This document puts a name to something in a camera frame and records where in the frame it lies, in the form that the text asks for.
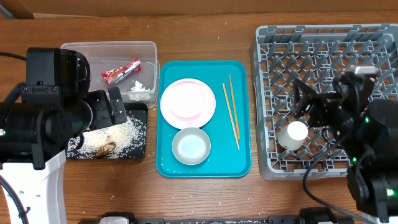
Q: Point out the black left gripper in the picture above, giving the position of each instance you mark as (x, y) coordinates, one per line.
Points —
(104, 117)

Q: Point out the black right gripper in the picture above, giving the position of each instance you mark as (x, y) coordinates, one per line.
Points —
(319, 102)

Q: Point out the white rice pile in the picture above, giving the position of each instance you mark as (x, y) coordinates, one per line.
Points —
(121, 140)

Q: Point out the white tissue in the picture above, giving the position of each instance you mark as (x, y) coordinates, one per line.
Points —
(139, 92)

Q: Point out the brown food scrap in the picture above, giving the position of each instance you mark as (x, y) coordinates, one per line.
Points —
(103, 151)

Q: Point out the red snack wrapper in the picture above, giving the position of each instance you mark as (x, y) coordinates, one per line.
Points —
(114, 76)

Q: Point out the white cup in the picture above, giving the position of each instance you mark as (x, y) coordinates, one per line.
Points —
(293, 135)

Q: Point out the grey small bowl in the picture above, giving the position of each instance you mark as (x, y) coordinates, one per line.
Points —
(191, 146)

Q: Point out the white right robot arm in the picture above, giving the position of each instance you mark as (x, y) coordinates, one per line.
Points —
(366, 130)

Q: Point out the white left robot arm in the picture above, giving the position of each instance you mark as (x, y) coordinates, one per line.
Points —
(38, 118)

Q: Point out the grey dishwasher rack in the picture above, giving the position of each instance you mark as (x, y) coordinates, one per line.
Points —
(315, 55)

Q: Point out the black plastic tray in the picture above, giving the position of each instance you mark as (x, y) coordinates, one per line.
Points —
(140, 149)

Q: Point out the clear plastic bin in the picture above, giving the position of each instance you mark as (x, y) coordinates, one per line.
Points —
(107, 55)

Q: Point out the pink plate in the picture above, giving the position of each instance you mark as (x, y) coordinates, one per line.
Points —
(187, 103)

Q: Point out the right wooden chopstick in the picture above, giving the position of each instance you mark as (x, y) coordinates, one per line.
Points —
(234, 108)

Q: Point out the wooden chopstick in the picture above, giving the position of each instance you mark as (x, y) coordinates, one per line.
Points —
(230, 116)
(234, 108)

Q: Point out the left wooden chopstick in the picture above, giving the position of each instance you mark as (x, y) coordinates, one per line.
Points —
(230, 116)

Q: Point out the teal plastic tray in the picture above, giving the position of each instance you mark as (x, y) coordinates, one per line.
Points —
(224, 160)

